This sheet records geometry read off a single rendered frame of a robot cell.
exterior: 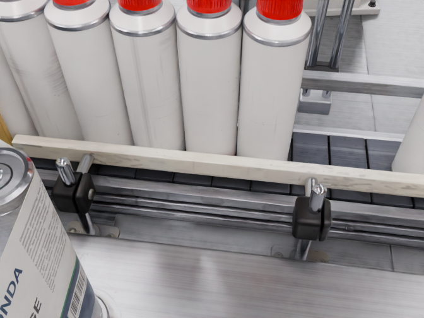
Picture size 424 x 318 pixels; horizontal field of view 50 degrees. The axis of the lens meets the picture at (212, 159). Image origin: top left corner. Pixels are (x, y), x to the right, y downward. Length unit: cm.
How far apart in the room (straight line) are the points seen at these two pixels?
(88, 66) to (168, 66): 7
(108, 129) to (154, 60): 10
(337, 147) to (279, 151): 9
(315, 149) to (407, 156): 9
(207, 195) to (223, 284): 9
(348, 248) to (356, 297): 9
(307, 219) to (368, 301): 8
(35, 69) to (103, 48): 7
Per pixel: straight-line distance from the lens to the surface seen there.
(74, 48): 38
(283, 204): 44
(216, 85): 38
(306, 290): 40
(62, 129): 47
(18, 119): 49
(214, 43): 35
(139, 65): 37
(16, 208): 23
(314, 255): 47
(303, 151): 48
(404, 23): 80
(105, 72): 40
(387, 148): 51
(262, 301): 39
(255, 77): 37
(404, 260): 50
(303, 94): 51
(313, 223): 39
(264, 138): 41
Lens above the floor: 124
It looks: 50 degrees down
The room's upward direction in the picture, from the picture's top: 1 degrees counter-clockwise
